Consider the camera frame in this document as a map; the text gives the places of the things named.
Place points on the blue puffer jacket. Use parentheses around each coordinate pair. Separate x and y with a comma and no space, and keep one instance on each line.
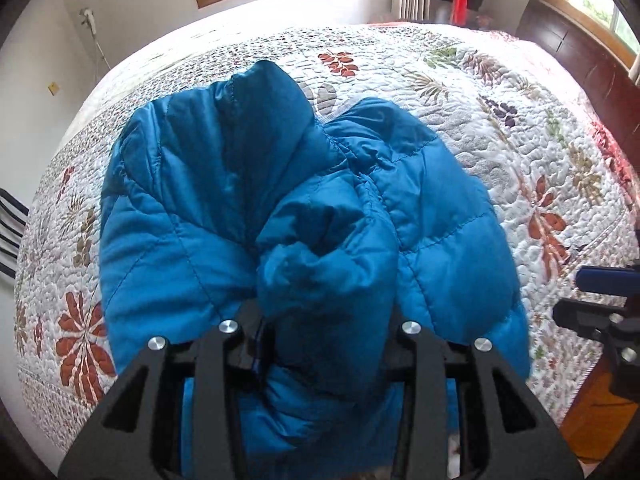
(200,200)

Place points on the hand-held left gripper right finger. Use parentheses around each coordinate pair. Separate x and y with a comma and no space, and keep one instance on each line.
(400,355)

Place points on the white wall plug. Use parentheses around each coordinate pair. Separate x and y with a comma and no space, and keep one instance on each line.
(88,16)

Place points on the floral quilted bedspread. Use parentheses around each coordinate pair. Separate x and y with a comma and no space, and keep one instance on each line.
(500,125)

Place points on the dark wooden headboard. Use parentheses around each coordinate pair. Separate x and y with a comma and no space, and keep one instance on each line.
(575,45)

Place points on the black metal chair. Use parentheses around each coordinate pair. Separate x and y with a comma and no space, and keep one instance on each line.
(11,230)

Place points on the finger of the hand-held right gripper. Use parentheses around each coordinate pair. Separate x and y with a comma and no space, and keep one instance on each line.
(605,280)
(582,317)

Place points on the yellow wall sticker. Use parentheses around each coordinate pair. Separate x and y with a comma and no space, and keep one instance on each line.
(52,88)

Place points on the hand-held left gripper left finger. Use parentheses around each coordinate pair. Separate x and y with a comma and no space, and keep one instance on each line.
(245,350)

